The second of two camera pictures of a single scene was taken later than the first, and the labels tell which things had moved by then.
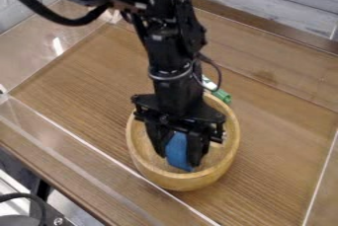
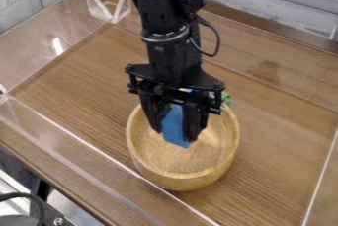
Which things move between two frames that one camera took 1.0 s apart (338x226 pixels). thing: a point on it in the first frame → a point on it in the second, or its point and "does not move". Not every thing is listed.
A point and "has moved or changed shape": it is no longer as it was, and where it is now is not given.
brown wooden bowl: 152,168 does not move
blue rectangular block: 175,149 has moved or changed shape
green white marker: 219,94 does not move
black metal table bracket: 45,215 does not move
